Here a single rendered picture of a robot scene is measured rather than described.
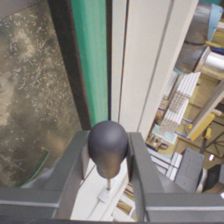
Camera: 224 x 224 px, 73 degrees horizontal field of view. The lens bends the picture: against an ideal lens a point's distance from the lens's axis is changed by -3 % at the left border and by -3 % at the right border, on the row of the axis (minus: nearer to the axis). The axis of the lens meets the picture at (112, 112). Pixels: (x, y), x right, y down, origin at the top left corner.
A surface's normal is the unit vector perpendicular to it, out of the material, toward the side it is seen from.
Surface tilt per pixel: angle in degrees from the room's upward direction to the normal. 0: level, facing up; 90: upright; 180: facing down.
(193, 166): 90
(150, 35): 90
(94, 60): 0
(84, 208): 90
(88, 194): 90
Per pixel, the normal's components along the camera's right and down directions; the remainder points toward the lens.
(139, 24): -0.52, 0.68
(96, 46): 0.85, 0.42
